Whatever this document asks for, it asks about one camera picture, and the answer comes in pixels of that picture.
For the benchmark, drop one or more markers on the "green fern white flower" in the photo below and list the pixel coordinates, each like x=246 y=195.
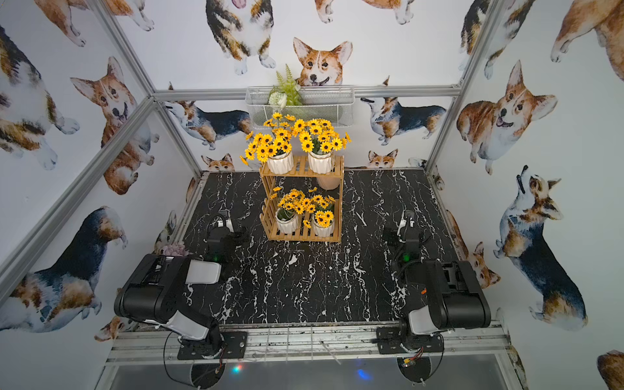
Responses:
x=286 y=92

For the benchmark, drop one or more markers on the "pink pot green plant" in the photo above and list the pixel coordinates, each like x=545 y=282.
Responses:
x=329 y=183

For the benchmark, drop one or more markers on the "sunflower pot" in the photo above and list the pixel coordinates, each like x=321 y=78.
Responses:
x=289 y=213
x=319 y=215
x=320 y=141
x=274 y=149

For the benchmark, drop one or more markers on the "wooden two-tier shelf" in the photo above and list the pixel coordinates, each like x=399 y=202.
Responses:
x=301 y=170

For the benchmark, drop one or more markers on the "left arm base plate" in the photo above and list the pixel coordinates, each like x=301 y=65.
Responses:
x=226 y=345

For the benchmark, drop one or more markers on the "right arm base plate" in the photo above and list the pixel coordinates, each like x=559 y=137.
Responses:
x=409 y=341

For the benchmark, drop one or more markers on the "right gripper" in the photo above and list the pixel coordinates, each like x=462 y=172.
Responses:
x=407 y=234

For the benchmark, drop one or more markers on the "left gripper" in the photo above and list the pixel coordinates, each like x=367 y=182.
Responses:
x=219 y=234

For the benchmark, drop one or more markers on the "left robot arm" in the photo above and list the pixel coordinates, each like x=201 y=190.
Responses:
x=155 y=292

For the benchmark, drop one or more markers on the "aluminium front rail frame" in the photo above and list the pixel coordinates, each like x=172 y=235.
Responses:
x=308 y=343

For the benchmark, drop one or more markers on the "white wire wall basket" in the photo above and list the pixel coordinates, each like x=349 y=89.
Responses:
x=333 y=103

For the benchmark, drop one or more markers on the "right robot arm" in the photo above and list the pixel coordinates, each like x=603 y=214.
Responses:
x=454 y=298

